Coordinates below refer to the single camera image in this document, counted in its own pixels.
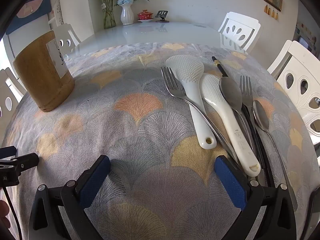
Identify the long white rice paddle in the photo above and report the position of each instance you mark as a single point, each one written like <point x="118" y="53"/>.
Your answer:
<point x="225" y="115"/>

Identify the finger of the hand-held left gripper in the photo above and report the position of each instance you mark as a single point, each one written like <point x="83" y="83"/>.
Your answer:
<point x="25" y="161"/>
<point x="7" y="151"/>

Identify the white wall hanging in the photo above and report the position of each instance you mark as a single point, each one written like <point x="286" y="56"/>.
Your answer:
<point x="57" y="11"/>

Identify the fan-patterned grey tablecloth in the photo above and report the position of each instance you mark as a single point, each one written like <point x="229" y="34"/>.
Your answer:
<point x="140" y="135"/>

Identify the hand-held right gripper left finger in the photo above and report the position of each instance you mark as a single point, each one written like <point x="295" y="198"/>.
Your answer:
<point x="95" y="177"/>

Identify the black phone stand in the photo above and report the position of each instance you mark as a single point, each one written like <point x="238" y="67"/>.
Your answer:
<point x="162" y="13"/>

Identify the yellow gourd wall hanging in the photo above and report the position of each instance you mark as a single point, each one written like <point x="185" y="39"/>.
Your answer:
<point x="267" y="10"/>

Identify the white refrigerator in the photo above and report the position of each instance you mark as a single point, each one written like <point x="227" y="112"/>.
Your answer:
<point x="22" y="36"/>

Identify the red lidded teacup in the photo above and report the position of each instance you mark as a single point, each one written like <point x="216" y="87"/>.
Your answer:
<point x="144" y="15"/>

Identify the short white rice paddle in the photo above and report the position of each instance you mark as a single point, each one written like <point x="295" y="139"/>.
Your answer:
<point x="186" y="72"/>

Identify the black chopstick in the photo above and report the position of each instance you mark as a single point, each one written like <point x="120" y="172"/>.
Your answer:
<point x="220" y="66"/>

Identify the white dining chair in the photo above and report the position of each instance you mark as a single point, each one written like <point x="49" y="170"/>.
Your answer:
<point x="71" y="33"/>
<point x="297" y="62"/>
<point x="15" y="87"/>
<point x="240" y="17"/>

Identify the bamboo utensil holder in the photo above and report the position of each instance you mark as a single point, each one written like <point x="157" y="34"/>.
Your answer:
<point x="37" y="75"/>

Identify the steel fork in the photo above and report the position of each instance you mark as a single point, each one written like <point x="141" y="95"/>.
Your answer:
<point x="172" y="85"/>
<point x="246" y="90"/>

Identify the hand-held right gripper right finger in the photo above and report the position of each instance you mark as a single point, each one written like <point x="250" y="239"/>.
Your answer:
<point x="230" y="180"/>

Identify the person's left hand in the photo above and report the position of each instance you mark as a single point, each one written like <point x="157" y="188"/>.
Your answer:
<point x="3" y="211"/>

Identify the steel spoon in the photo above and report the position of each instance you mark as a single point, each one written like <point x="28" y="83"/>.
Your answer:
<point x="260" y="116"/>
<point x="230" y="92"/>

